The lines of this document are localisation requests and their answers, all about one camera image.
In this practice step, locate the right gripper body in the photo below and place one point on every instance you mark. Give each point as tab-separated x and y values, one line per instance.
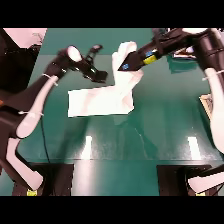
150	55

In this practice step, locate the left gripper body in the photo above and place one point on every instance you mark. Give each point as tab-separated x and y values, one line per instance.
93	71

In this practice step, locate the white T-shirt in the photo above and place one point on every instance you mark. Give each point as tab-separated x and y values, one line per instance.
100	100

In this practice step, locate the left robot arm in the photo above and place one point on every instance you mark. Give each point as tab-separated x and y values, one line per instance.
30	100

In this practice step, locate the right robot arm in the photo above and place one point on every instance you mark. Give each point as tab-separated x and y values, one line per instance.
213	50

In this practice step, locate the heap of clothes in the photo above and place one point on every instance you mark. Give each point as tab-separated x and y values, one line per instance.
13	63

